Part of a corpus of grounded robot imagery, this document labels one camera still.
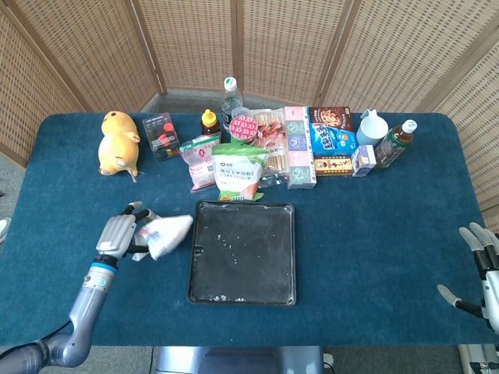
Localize clear pack of biscuit sticks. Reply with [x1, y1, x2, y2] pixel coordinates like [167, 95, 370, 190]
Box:
[249, 108, 290, 189]

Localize small white purple box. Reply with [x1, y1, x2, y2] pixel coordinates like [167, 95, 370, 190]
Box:
[350, 144, 377, 178]

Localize woven bamboo folding screen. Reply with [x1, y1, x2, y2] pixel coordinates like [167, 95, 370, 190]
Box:
[0, 0, 499, 231]

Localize black box with red print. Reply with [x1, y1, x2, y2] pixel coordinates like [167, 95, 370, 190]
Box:
[141, 112, 182, 163]

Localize pastel pink green long box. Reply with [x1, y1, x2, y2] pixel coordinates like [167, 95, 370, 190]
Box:
[283, 106, 317, 190]

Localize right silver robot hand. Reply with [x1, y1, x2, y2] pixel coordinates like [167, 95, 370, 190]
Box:
[437, 221, 499, 334]

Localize light blue measuring cup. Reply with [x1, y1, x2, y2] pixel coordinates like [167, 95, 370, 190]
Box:
[356, 108, 390, 150]

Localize white snack packet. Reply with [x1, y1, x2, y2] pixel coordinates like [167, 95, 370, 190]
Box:
[131, 213, 194, 263]

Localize tea bottle with white cap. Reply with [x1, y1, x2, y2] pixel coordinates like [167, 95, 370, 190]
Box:
[374, 119, 419, 171]

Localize green corn starch bag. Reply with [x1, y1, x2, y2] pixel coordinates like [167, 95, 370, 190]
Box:
[211, 141, 271, 203]

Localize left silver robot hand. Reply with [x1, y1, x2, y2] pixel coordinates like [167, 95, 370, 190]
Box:
[94, 200, 161, 263]

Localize yellow plush toy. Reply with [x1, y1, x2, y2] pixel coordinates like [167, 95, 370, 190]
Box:
[97, 110, 141, 183]

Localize blue cookie box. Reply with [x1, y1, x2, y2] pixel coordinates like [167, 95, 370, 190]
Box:
[308, 106, 359, 157]

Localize honey bottle with yellow cap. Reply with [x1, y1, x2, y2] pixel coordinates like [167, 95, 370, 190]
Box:
[200, 109, 221, 143]

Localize pink zip bag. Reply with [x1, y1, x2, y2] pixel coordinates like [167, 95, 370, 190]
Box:
[178, 132, 221, 194]

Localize blue table cloth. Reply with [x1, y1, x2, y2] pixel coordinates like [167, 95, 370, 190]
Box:
[0, 111, 499, 348]

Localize clear water bottle white cap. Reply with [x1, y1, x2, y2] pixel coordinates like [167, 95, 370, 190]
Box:
[221, 76, 243, 133]

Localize black baking tray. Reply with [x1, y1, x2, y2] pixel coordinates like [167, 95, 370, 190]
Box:
[187, 199, 297, 307]

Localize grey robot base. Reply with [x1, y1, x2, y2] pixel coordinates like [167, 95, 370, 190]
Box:
[154, 345, 325, 374]

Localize yellow brown snack box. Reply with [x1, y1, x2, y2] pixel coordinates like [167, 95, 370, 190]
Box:
[313, 154, 355, 178]

